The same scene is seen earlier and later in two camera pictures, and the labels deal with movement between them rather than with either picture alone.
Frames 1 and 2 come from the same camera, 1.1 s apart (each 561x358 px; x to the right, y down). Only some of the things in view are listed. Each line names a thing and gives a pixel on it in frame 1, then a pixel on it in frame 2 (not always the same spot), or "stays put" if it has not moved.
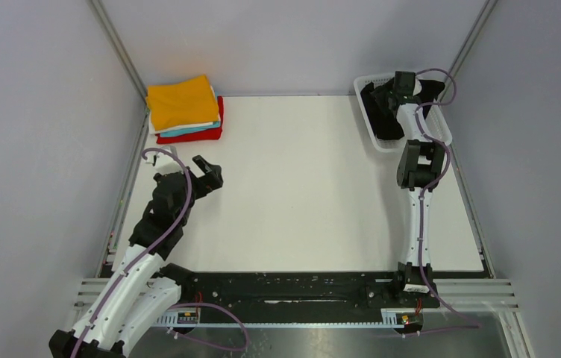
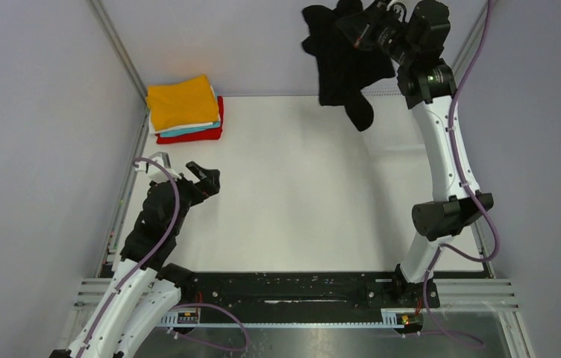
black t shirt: (386, 127) → (343, 70)
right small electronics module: (410, 321) stays put
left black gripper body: (201, 186) stays put
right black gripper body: (379, 106) → (361, 29)
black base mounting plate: (297, 297) stays put
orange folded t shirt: (185, 104) stays put
